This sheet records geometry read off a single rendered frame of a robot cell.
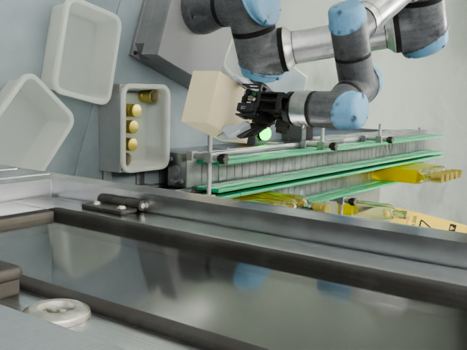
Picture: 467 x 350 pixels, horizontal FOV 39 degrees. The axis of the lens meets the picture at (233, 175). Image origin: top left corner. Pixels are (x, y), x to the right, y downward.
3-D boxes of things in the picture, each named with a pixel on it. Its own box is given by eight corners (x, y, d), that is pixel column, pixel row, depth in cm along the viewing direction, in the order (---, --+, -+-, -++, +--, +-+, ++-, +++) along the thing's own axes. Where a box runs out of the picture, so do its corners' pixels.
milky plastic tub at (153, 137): (99, 171, 169) (122, 173, 164) (99, 82, 166) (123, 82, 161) (146, 165, 183) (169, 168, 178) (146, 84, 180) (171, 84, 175)
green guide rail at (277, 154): (196, 162, 180) (219, 165, 175) (196, 159, 180) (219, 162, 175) (428, 136, 319) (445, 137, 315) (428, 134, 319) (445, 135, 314)
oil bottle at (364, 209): (337, 214, 251) (403, 224, 236) (337, 200, 250) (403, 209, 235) (344, 211, 256) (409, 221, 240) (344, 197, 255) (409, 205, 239)
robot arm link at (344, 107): (374, 118, 134) (356, 138, 129) (326, 116, 141) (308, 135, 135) (369, 82, 131) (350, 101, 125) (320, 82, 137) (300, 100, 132)
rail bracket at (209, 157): (185, 195, 177) (222, 201, 170) (185, 132, 175) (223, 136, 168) (192, 194, 180) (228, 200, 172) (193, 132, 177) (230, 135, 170)
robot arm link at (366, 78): (381, 46, 137) (358, 67, 130) (388, 95, 143) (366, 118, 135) (347, 46, 142) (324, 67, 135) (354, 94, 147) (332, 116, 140)
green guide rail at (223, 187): (195, 189, 181) (219, 193, 176) (196, 186, 180) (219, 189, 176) (427, 151, 320) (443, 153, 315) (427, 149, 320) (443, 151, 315)
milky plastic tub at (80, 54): (28, 91, 152) (53, 92, 147) (43, -5, 153) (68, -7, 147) (85, 105, 166) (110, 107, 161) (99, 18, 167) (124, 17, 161)
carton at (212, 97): (193, 70, 150) (219, 71, 145) (232, 94, 162) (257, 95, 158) (181, 121, 148) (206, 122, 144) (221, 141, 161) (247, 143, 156)
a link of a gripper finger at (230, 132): (204, 130, 147) (237, 109, 143) (220, 137, 152) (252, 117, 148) (208, 142, 146) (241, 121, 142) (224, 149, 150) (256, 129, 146)
